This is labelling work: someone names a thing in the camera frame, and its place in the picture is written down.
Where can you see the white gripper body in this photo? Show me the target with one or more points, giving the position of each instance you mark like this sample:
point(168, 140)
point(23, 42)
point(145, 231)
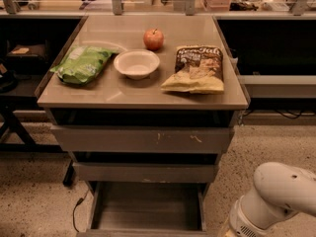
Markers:
point(243, 223)

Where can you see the grey bottom drawer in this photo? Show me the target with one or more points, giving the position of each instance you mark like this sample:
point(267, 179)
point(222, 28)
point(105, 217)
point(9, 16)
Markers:
point(146, 210)

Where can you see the grey drawer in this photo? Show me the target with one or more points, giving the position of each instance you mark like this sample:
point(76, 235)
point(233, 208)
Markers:
point(142, 139)
point(145, 173)
point(146, 210)

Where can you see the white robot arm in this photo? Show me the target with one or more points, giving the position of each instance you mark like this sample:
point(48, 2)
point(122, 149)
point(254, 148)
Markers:
point(278, 193)

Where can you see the grey drawer cabinet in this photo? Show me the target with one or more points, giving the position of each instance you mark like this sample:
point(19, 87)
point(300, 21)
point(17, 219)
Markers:
point(114, 100)

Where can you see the grey middle drawer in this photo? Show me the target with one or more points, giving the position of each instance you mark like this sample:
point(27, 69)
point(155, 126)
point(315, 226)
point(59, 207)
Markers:
point(145, 173)

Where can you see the grey top drawer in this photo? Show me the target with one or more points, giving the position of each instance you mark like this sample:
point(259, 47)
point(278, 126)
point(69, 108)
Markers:
point(142, 139)

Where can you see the brown yellow chip bag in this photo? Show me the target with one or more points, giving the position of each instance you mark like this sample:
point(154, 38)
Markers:
point(198, 70)

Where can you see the white bowl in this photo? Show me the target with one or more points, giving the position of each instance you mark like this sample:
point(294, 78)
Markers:
point(136, 64)

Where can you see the red apple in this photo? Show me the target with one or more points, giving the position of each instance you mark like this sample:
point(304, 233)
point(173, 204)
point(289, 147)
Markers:
point(153, 39)

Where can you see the green chip bag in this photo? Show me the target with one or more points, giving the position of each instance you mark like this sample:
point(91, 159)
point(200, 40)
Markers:
point(82, 64)

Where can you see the dark box under bench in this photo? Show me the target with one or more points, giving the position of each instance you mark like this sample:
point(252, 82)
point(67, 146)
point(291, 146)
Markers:
point(33, 51)

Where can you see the black table frame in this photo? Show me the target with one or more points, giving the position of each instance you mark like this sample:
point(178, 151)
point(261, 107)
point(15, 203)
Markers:
point(11, 122)

